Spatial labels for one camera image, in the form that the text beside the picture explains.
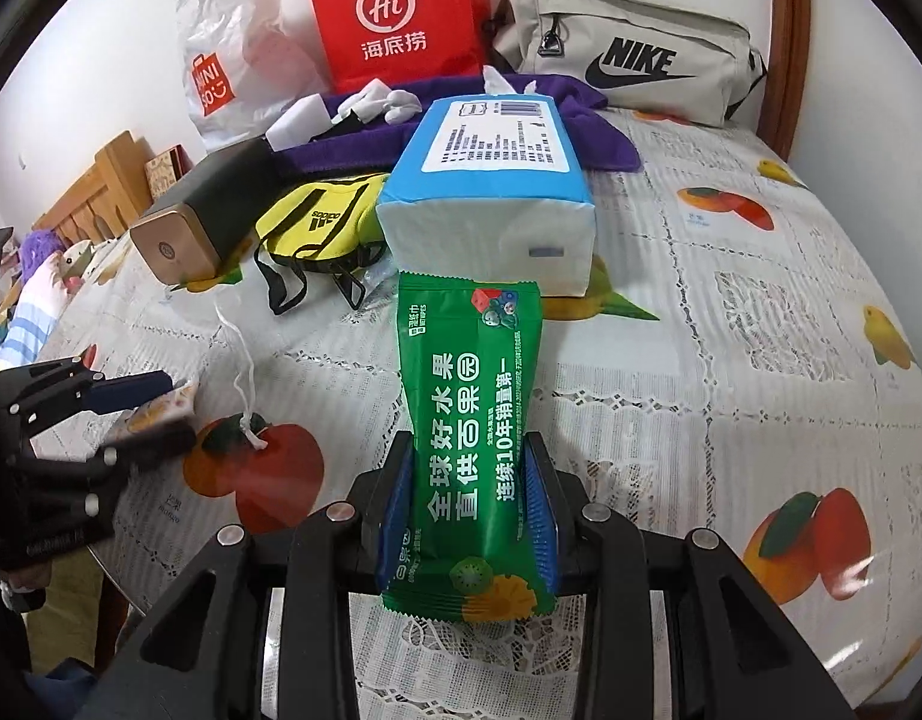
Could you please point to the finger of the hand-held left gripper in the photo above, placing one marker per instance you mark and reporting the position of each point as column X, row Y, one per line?
column 134, row 388
column 153, row 444

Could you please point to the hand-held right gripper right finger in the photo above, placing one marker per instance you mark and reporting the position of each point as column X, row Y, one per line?
column 539, row 521

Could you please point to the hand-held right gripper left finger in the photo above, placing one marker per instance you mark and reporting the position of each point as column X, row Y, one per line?
column 397, row 521

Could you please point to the small fruit print packet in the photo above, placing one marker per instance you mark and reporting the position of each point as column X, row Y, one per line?
column 164, row 405

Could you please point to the green snack packet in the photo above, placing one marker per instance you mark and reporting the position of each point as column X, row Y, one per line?
column 461, row 405

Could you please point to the blue tissue pack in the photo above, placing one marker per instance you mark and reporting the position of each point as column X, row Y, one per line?
column 491, row 225

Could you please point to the white glove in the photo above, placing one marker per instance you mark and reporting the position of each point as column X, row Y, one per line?
column 303, row 120

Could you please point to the purple towel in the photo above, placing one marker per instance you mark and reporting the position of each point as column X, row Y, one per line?
column 356, row 148

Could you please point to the striped plush toy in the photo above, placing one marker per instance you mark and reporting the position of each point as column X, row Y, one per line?
column 37, row 315

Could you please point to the purple plush toy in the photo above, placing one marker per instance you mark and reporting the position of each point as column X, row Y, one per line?
column 35, row 251

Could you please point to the wooden headboard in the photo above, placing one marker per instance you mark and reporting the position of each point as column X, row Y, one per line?
column 104, row 180

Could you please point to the small patterned box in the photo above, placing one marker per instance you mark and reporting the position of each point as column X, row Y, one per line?
column 164, row 172

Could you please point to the black box with gold end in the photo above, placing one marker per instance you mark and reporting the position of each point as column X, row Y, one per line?
column 213, row 187

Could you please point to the person's dark clothing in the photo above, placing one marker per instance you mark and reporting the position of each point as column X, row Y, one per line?
column 33, row 660

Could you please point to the white plastic bag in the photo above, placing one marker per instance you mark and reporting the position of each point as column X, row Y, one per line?
column 228, row 30

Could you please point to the beige fabric bag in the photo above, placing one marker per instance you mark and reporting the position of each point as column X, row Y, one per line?
column 656, row 22

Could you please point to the brown wooden frame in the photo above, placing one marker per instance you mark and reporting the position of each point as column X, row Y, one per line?
column 787, row 37

